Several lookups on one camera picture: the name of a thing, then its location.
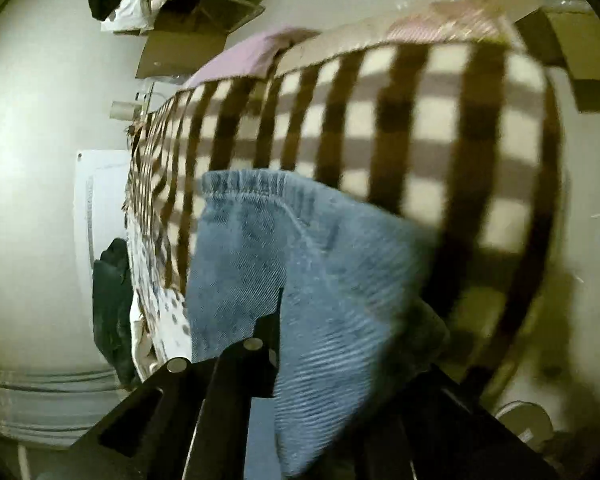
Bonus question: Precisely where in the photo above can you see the dark cloth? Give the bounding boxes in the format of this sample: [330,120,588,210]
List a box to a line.
[91,238,141,388]

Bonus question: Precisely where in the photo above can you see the cardboard box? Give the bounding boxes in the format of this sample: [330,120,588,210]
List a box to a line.
[135,0,293,80]

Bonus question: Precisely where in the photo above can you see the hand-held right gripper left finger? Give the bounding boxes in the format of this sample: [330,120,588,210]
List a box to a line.
[39,287,284,480]

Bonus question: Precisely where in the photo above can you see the white spotted sheet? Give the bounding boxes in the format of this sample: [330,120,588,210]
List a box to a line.
[125,210,193,381]

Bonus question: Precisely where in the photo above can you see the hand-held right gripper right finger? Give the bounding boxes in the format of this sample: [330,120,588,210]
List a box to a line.
[365,360,561,480]

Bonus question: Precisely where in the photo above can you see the blue denim pants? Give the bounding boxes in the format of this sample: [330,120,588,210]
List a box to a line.
[184,169,451,478]

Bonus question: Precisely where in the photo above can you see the brown checkered blanket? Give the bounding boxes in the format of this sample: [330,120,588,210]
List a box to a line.
[121,40,563,401]

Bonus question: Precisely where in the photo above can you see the pink cloth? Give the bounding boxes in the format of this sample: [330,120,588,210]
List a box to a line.
[182,27,321,88]

